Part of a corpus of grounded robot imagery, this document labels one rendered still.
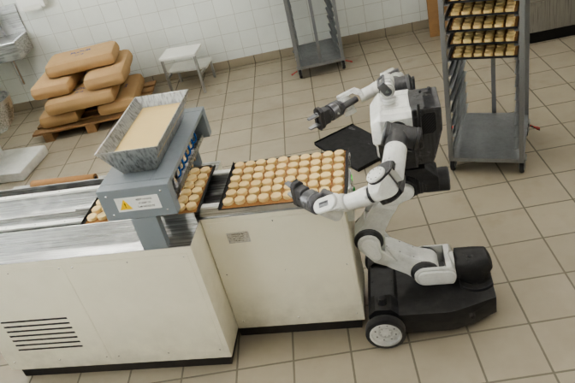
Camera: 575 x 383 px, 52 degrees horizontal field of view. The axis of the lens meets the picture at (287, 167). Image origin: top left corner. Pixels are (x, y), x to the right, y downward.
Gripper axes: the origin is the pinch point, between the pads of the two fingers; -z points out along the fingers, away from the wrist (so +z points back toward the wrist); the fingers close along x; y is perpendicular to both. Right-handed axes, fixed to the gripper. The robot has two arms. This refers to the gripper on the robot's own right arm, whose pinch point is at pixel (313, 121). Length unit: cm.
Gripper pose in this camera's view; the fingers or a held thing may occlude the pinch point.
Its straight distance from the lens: 297.5
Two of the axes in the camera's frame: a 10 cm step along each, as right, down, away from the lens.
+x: -1.7, -8.3, -5.3
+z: 7.6, -4.6, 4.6
